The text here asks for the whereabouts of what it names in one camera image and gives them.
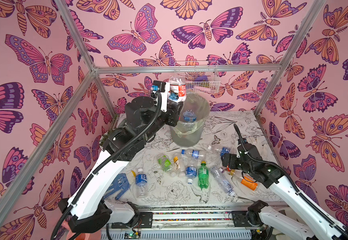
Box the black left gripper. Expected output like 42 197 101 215
137 99 182 145

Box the clear bottle red cap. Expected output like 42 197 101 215
168 75 187 103

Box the clear bottle blue label large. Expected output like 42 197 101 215
183 110 197 122

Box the long clear bottle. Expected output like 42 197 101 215
210 166 237 197

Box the light green label bottle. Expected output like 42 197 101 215
157 155 177 177

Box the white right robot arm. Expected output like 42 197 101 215
221 143 348 240

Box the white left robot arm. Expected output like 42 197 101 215
50 93 184 240

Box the grey mesh waste bin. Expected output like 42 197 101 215
170 94 211 148

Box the white work glove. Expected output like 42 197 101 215
248 136 272 162

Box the orange label bottle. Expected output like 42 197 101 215
230 170 259 191

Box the green plastic bottle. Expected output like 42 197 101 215
198 161 210 190

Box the far blue label bottle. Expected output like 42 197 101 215
181 149 208 161

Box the blue cap bottle centre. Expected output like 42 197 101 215
186 157 198 185

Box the yellow label small bottle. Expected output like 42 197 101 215
173 155 186 178

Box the small blue label bottle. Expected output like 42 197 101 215
135 168 148 198

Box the blue dotted work glove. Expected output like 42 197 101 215
103 173 130 201

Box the white wire wall basket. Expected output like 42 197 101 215
175 60 221 95

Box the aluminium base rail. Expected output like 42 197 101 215
100 205 274 240

